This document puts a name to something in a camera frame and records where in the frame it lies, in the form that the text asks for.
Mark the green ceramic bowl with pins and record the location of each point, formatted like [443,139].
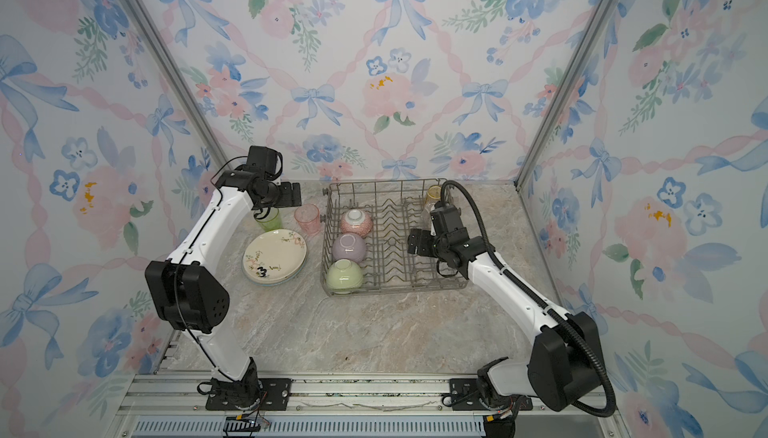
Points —
[344,277]

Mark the aluminium right corner post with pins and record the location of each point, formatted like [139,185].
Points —
[572,74]

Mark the lilac ceramic bowl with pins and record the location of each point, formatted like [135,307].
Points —
[349,246]

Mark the green glass tumbler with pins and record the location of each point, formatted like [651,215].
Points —
[269,219]

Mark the aluminium left corner post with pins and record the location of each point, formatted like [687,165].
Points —
[138,12]

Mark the amber glass tumbler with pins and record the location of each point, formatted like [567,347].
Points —
[432,197]

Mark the pink glass tumbler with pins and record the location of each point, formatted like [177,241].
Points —
[308,218]

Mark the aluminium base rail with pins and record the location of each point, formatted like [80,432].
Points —
[170,404]

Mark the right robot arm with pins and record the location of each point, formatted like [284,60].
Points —
[560,369]

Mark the aluminium corner post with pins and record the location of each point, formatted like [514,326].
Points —
[572,74]
[138,12]

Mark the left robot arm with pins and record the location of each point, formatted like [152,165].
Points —
[186,293]

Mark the cream flamingo plate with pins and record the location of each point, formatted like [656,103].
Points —
[274,255]

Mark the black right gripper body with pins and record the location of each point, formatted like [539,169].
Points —
[429,246]

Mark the pink patterned bowl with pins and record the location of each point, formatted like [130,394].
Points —
[356,221]

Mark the grey wire dish rack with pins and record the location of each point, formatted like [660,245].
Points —
[395,207]

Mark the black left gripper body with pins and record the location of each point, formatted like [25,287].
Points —
[282,195]

